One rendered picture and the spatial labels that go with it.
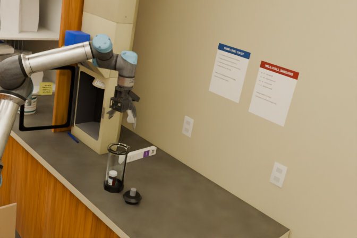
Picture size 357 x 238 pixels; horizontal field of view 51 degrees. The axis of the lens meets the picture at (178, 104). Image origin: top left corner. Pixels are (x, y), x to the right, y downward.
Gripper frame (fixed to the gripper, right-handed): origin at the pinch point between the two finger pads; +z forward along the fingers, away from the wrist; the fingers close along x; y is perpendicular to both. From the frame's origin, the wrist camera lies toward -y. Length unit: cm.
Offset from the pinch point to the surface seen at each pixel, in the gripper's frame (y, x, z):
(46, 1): -102, -166, -31
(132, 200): 6.4, 16.2, 31.6
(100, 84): -26.1, -36.9, -5.2
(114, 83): -24.6, -25.9, -9.0
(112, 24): -22, -30, -41
